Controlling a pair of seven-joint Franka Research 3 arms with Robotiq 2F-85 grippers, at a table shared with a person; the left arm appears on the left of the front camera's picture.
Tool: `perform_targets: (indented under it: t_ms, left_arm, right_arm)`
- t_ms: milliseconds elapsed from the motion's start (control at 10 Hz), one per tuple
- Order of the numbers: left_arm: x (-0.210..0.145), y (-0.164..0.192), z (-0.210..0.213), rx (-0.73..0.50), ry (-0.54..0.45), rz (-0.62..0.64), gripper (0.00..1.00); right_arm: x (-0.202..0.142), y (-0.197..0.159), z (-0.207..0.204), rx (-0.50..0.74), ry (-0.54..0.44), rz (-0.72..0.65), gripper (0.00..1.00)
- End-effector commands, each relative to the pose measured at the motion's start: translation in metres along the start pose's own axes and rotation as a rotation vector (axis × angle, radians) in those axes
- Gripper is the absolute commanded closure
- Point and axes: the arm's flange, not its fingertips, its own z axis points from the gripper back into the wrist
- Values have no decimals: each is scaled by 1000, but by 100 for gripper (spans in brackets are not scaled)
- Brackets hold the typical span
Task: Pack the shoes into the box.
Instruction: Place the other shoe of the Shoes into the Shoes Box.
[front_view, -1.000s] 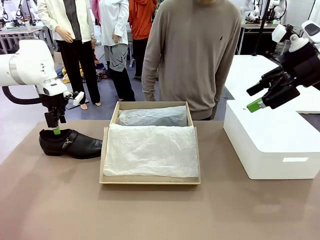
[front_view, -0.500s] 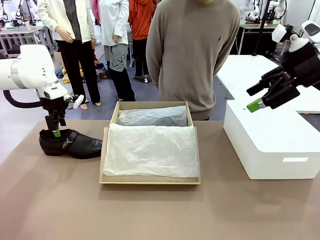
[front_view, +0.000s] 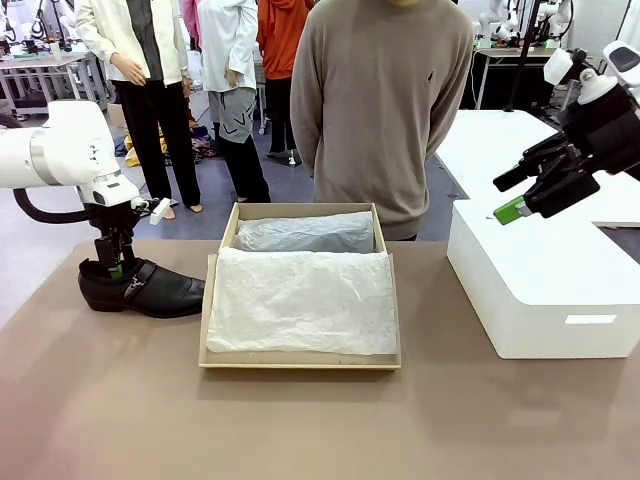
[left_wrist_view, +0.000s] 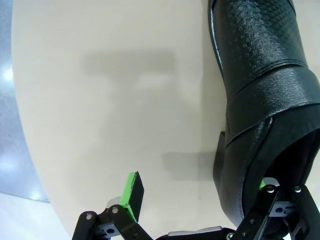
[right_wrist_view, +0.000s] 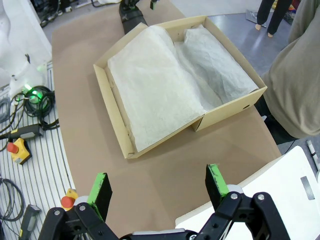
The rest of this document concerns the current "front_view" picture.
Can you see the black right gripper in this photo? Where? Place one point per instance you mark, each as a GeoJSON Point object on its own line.
{"type": "Point", "coordinates": [612, 130]}

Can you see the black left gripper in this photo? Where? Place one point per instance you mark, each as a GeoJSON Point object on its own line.
{"type": "Point", "coordinates": [117, 222]}

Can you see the black leather shoe metal buckle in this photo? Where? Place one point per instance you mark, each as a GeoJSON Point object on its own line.
{"type": "Point", "coordinates": [160, 295]}

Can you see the white tissue wrapping paper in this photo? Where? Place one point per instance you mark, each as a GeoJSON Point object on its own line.
{"type": "Point", "coordinates": [300, 300]}

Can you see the brown cardboard shoe box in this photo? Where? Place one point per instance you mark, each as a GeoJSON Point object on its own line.
{"type": "Point", "coordinates": [300, 362]}

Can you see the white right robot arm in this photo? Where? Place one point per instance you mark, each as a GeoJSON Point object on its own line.
{"type": "Point", "coordinates": [625, 57]}

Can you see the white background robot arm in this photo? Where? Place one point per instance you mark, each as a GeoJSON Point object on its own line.
{"type": "Point", "coordinates": [560, 22]}
{"type": "Point", "coordinates": [492, 22]}
{"type": "Point", "coordinates": [42, 27]}

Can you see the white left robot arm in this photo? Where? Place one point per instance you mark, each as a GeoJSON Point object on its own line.
{"type": "Point", "coordinates": [55, 145]}

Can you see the background cardboard box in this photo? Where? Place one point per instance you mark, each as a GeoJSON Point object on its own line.
{"type": "Point", "coordinates": [116, 117]}

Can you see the white table surface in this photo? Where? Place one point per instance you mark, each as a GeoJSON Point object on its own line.
{"type": "Point", "coordinates": [500, 145]}

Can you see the black draped background table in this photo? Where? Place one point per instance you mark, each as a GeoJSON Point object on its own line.
{"type": "Point", "coordinates": [500, 80]}

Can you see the white rounded platform block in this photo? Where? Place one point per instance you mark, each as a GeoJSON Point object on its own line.
{"type": "Point", "coordinates": [540, 280]}

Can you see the black tripod pole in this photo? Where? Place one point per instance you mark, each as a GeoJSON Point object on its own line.
{"type": "Point", "coordinates": [522, 60]}

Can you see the colourful clothes pile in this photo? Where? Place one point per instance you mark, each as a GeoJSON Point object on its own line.
{"type": "Point", "coordinates": [202, 145]}

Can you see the white label sticker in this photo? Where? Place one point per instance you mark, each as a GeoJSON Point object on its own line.
{"type": "Point", "coordinates": [590, 320]}

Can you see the person in beige sweater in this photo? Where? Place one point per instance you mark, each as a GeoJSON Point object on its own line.
{"type": "Point", "coordinates": [380, 110]}

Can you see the dark mannequin stand base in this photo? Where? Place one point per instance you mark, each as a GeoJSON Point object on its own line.
{"type": "Point", "coordinates": [287, 159]}

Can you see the grey background work table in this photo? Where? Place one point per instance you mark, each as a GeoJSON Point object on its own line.
{"type": "Point", "coordinates": [45, 65]}

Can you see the mannequin white shirt grey shorts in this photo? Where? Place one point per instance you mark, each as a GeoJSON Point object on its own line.
{"type": "Point", "coordinates": [232, 75]}

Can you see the pink hanging garment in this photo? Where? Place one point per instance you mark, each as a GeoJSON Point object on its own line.
{"type": "Point", "coordinates": [191, 22]}

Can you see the mannequin orange hoodie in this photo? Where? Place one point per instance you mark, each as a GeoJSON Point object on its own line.
{"type": "Point", "coordinates": [280, 40]}

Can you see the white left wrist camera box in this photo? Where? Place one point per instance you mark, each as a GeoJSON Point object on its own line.
{"type": "Point", "coordinates": [160, 212]}

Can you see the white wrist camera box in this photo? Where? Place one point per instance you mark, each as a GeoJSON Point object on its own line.
{"type": "Point", "coordinates": [160, 212]}
{"type": "Point", "coordinates": [557, 66]}

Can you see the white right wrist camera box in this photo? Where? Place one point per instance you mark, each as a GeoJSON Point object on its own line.
{"type": "Point", "coordinates": [557, 66]}

